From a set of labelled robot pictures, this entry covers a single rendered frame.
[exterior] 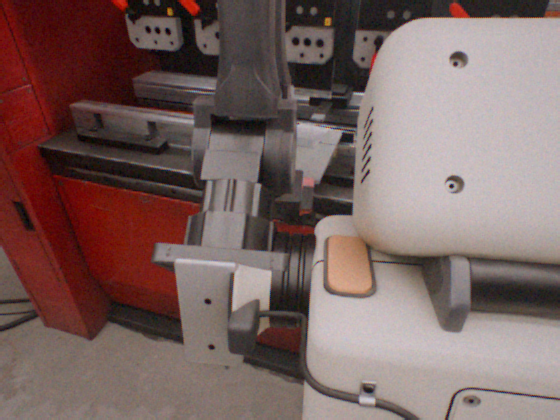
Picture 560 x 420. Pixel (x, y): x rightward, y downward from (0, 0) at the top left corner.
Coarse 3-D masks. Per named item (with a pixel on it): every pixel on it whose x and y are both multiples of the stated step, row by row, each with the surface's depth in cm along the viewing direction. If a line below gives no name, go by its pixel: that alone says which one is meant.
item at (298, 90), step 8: (296, 64) 98; (304, 64) 97; (312, 64) 97; (320, 64) 96; (328, 64) 95; (296, 72) 99; (304, 72) 98; (312, 72) 98; (320, 72) 97; (328, 72) 96; (296, 80) 100; (304, 80) 99; (312, 80) 99; (320, 80) 98; (328, 80) 98; (296, 88) 102; (304, 88) 101; (312, 88) 100; (320, 88) 99; (328, 88) 99; (312, 96) 102; (320, 96) 101; (328, 96) 101
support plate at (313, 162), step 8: (328, 136) 101; (336, 136) 101; (320, 144) 97; (328, 144) 97; (336, 144) 97; (304, 152) 94; (312, 152) 94; (320, 152) 94; (328, 152) 94; (296, 160) 90; (304, 160) 90; (312, 160) 90; (320, 160) 90; (328, 160) 90; (296, 168) 87; (304, 168) 87; (312, 168) 87; (320, 168) 87; (304, 176) 84; (312, 176) 84; (320, 176) 84
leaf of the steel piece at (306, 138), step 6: (300, 132) 103; (306, 132) 103; (312, 132) 102; (318, 132) 102; (324, 132) 102; (300, 138) 95; (306, 138) 100; (312, 138) 99; (318, 138) 99; (300, 144) 96; (306, 144) 95; (312, 144) 95
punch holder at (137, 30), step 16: (128, 0) 99; (144, 0) 98; (160, 0) 97; (176, 0) 97; (144, 16) 100; (160, 16) 99; (176, 16) 98; (128, 32) 104; (144, 32) 102; (160, 32) 101; (176, 32) 100; (192, 32) 107; (160, 48) 104; (176, 48) 102
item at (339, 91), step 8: (336, 88) 121; (344, 88) 121; (352, 88) 125; (336, 96) 119; (344, 96) 119; (312, 104) 122; (320, 104) 118; (328, 104) 118; (336, 104) 120; (344, 104) 119; (320, 112) 113; (328, 112) 115; (312, 120) 109; (320, 120) 108
